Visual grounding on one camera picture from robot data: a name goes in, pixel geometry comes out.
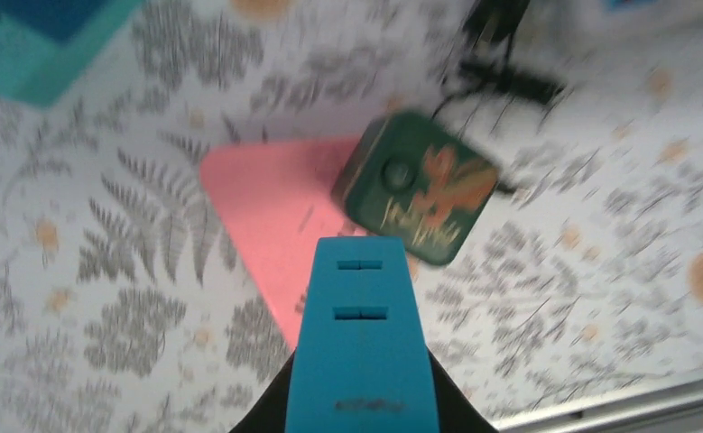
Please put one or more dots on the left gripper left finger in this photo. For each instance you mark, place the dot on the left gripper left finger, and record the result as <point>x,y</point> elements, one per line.
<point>268,414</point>

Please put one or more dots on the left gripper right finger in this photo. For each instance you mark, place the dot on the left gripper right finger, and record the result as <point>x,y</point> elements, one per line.
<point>455,412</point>

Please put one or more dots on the light blue plug adapter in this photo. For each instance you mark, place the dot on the light blue plug adapter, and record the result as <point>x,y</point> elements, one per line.
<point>361,363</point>

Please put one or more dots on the dark green cube adapter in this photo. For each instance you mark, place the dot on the dark green cube adapter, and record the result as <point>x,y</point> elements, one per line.
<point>408,177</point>

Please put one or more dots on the dark blue cube socket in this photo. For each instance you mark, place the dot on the dark blue cube socket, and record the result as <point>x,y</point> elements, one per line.
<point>57,19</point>

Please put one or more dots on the floral table cloth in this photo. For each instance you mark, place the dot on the floral table cloth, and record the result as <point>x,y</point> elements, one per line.
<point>125,307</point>

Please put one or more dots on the pink triangular power strip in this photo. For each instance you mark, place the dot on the pink triangular power strip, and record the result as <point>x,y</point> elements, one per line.
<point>274,200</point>

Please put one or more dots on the teal power strip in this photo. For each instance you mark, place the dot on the teal power strip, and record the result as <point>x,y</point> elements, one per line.
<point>36,70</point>

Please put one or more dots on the aluminium rail frame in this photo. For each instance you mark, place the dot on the aluminium rail frame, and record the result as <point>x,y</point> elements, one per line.
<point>660,405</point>

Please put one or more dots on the black power adapter with cable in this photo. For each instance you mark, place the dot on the black power adapter with cable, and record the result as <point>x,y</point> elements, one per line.
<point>485,65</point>

